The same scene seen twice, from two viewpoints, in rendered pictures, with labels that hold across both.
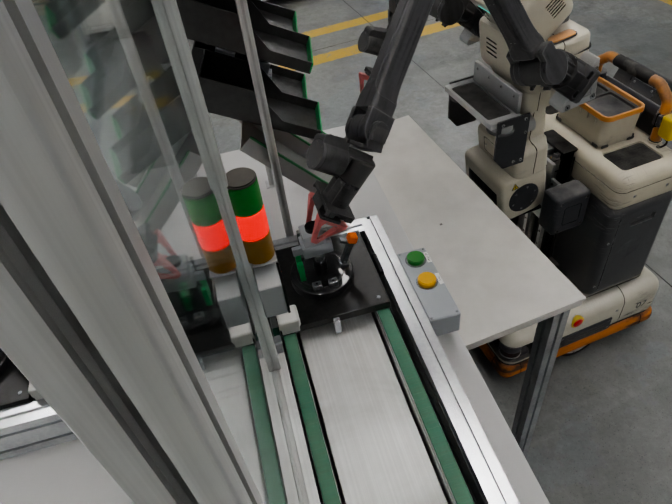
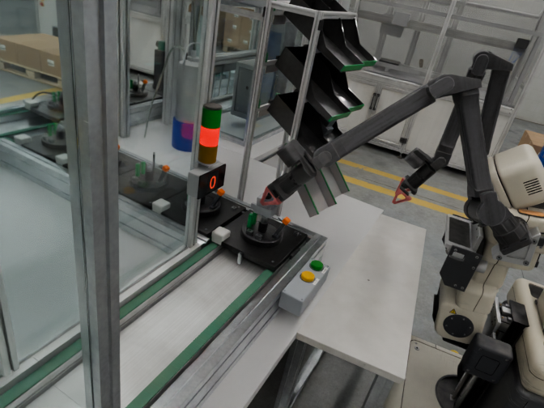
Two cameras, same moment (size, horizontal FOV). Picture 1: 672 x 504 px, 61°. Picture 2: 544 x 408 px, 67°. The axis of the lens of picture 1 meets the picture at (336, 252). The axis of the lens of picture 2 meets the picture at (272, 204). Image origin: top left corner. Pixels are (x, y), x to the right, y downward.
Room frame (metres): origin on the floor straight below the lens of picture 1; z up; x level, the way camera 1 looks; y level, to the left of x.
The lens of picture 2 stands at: (-0.10, -0.61, 1.74)
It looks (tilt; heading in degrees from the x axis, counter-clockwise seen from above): 29 degrees down; 33
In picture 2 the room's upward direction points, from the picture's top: 11 degrees clockwise
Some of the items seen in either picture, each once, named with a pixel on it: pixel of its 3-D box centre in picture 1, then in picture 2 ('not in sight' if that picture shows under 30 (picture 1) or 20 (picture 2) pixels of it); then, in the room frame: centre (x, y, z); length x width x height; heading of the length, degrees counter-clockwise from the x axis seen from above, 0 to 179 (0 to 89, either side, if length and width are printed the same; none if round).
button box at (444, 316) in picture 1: (426, 290); (305, 285); (0.83, -0.19, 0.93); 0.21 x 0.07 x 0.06; 9
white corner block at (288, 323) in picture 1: (288, 320); (220, 235); (0.76, 0.12, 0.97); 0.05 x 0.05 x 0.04; 9
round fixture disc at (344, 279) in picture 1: (321, 273); (261, 232); (0.87, 0.04, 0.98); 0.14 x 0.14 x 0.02
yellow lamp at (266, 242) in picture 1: (256, 242); (207, 151); (0.67, 0.12, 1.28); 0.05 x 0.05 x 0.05
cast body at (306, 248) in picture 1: (309, 238); (263, 202); (0.87, 0.05, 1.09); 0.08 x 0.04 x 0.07; 100
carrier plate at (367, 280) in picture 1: (322, 279); (261, 237); (0.87, 0.04, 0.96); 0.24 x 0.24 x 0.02; 9
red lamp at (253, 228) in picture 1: (250, 219); (209, 134); (0.67, 0.12, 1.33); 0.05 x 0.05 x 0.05
